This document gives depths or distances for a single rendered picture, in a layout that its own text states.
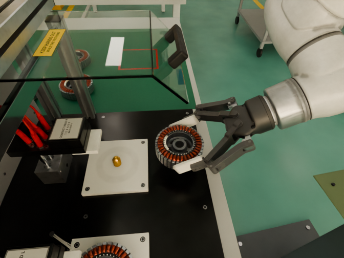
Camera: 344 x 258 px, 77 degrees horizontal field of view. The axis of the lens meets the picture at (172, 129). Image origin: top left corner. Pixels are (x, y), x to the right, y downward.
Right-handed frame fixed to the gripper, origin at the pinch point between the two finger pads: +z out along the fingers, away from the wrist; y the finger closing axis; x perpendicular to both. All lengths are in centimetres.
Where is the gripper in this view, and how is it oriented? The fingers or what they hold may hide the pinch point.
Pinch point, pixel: (180, 145)
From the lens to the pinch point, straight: 50.3
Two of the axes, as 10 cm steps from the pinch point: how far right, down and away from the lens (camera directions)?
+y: -0.8, -7.5, 6.6
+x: -4.8, -5.5, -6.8
